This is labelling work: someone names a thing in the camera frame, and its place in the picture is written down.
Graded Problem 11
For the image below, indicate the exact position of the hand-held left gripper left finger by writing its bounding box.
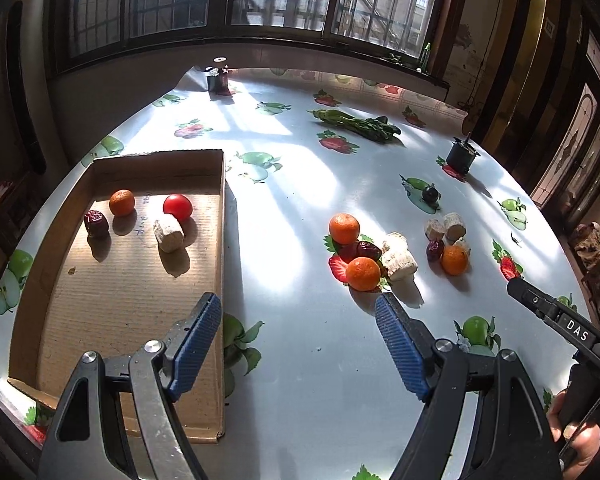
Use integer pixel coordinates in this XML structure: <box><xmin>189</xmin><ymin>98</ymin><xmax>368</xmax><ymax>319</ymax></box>
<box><xmin>37</xmin><ymin>291</ymin><xmax>223</xmax><ymax>480</ymax></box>

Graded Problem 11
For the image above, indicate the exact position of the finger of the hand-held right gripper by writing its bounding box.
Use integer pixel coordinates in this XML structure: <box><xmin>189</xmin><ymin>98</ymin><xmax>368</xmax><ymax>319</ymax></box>
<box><xmin>506</xmin><ymin>277</ymin><xmax>600</xmax><ymax>356</ymax></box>

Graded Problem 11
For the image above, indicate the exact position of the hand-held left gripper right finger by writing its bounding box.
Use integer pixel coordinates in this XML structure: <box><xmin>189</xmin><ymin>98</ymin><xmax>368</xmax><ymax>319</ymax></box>
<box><xmin>375</xmin><ymin>291</ymin><xmax>563</xmax><ymax>480</ymax></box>

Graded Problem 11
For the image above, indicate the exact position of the small orange mandarin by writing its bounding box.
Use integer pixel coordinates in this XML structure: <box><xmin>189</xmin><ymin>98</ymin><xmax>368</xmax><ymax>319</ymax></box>
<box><xmin>345</xmin><ymin>256</ymin><xmax>382</xmax><ymax>292</ymax></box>
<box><xmin>440</xmin><ymin>245</ymin><xmax>469</xmax><ymax>276</ymax></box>
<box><xmin>328</xmin><ymin>213</ymin><xmax>361</xmax><ymax>245</ymax></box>
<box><xmin>109</xmin><ymin>189</ymin><xmax>136</xmax><ymax>217</ymax></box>

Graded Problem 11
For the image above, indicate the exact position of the shallow cardboard box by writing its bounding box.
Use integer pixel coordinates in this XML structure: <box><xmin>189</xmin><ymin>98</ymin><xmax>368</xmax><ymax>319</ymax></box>
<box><xmin>7</xmin><ymin>149</ymin><xmax>227</xmax><ymax>445</ymax></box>

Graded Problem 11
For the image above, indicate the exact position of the person's right hand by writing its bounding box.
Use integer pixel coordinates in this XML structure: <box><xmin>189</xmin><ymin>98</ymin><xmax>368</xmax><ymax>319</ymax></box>
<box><xmin>547</xmin><ymin>390</ymin><xmax>600</xmax><ymax>479</ymax></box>

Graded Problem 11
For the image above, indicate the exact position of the patterned cloth heap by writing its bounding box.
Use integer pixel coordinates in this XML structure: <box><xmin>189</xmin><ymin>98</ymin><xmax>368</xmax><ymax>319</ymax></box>
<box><xmin>572</xmin><ymin>222</ymin><xmax>600</xmax><ymax>331</ymax></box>

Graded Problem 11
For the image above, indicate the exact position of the red tomato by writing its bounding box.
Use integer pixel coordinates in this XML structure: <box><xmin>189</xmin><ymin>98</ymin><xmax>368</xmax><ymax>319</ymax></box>
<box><xmin>163</xmin><ymin>193</ymin><xmax>194</xmax><ymax>221</ymax></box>

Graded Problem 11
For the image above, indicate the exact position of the wooden door with glass panels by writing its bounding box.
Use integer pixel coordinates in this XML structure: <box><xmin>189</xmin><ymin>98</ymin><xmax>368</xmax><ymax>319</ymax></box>
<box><xmin>530</xmin><ymin>25</ymin><xmax>600</xmax><ymax>221</ymax></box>

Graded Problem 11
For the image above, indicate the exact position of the black pot right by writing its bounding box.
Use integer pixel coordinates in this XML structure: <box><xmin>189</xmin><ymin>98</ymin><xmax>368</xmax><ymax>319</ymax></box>
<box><xmin>446</xmin><ymin>132</ymin><xmax>482</xmax><ymax>175</ymax></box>

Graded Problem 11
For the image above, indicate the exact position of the fruit print tablecloth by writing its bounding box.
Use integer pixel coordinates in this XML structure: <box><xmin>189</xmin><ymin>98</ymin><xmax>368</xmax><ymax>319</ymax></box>
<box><xmin>0</xmin><ymin>66</ymin><xmax>596</xmax><ymax>480</ymax></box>

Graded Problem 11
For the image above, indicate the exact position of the green leafy vegetable bunch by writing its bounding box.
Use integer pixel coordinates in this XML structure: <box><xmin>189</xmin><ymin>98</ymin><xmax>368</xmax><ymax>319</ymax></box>
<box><xmin>310</xmin><ymin>108</ymin><xmax>402</xmax><ymax>144</ymax></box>

